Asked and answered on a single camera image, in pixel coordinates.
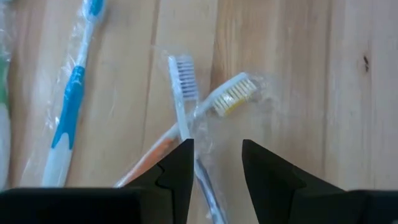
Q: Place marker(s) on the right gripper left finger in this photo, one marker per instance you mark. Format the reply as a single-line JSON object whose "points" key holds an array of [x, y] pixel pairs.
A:
{"points": [[93, 208]]}

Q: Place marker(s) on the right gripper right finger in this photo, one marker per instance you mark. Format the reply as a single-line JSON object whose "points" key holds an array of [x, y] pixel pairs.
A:
{"points": [[311, 208]]}

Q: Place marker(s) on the blue toothbrush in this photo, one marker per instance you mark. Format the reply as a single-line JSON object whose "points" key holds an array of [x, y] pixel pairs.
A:
{"points": [[70, 105]]}

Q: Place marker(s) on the orange toothbrush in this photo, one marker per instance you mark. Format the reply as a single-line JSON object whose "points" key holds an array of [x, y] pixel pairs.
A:
{"points": [[233, 96]]}

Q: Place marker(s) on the grey toothbrush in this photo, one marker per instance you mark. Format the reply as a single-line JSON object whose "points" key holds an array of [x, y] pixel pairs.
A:
{"points": [[180, 102]]}

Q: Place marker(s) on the green toothbrush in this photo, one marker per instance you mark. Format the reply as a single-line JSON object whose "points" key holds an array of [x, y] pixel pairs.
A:
{"points": [[3, 93]]}

